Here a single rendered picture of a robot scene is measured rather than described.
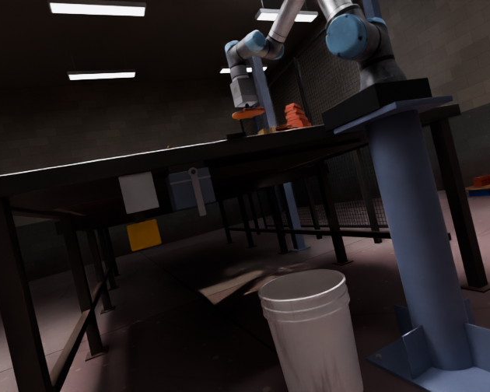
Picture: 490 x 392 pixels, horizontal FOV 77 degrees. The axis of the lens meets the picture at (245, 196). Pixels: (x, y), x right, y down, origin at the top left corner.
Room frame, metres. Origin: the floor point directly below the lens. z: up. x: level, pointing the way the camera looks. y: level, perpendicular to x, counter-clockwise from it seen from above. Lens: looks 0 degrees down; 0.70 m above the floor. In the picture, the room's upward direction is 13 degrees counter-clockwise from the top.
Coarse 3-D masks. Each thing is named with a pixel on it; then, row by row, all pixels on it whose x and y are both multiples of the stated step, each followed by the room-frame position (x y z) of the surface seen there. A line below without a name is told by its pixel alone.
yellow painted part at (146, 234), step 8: (136, 216) 0.97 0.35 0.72; (144, 216) 0.98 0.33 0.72; (136, 224) 0.94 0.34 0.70; (144, 224) 0.94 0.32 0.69; (152, 224) 0.95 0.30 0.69; (128, 232) 0.92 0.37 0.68; (136, 232) 0.93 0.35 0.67; (144, 232) 0.94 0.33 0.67; (152, 232) 0.95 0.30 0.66; (136, 240) 0.93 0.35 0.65; (144, 240) 0.94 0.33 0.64; (152, 240) 0.95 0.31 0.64; (160, 240) 0.96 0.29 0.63; (136, 248) 0.93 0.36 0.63
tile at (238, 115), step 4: (248, 108) 1.28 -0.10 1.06; (252, 108) 1.29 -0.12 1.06; (256, 108) 1.29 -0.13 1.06; (260, 108) 1.29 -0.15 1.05; (236, 112) 1.29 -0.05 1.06; (240, 112) 1.29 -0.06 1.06; (244, 112) 1.29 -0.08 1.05; (248, 112) 1.30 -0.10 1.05; (252, 112) 1.32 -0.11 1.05; (256, 112) 1.33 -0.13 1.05; (260, 112) 1.35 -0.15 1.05; (236, 116) 1.32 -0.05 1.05; (240, 116) 1.34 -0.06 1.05; (244, 116) 1.35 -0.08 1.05; (248, 116) 1.37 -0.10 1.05; (252, 116) 1.38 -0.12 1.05
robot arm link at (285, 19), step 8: (288, 0) 1.20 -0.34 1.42; (296, 0) 1.19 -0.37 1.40; (304, 0) 1.21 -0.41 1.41; (288, 8) 1.21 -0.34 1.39; (296, 8) 1.21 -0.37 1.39; (280, 16) 1.24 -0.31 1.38; (288, 16) 1.23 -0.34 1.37; (296, 16) 1.25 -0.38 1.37; (280, 24) 1.25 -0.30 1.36; (288, 24) 1.25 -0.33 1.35; (272, 32) 1.28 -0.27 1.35; (280, 32) 1.27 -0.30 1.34; (288, 32) 1.28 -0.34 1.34; (272, 40) 1.30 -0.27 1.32; (280, 40) 1.29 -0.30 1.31; (272, 48) 1.31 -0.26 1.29; (280, 48) 1.33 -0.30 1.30; (264, 56) 1.32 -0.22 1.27; (272, 56) 1.34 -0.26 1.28; (280, 56) 1.37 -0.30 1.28
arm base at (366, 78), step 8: (384, 56) 1.00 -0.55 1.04; (392, 56) 1.01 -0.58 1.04; (368, 64) 1.02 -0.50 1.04; (376, 64) 1.00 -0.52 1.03; (384, 64) 1.00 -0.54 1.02; (392, 64) 1.00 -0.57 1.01; (360, 72) 1.06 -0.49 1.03; (368, 72) 1.02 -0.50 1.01; (376, 72) 1.00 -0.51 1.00; (384, 72) 1.00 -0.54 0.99; (392, 72) 0.99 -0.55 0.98; (400, 72) 0.99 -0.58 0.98; (360, 80) 1.08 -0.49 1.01; (368, 80) 1.02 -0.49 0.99; (376, 80) 1.00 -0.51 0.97; (384, 80) 0.98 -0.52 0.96; (392, 80) 0.98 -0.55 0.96; (400, 80) 0.98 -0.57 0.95; (360, 88) 1.09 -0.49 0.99
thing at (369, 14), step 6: (366, 0) 4.83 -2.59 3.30; (372, 0) 4.77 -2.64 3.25; (366, 6) 4.86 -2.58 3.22; (372, 6) 4.77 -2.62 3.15; (378, 6) 4.82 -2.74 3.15; (366, 12) 4.88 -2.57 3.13; (372, 12) 4.79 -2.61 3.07; (378, 12) 4.80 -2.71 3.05; (366, 18) 4.90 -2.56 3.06; (372, 18) 4.81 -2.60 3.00
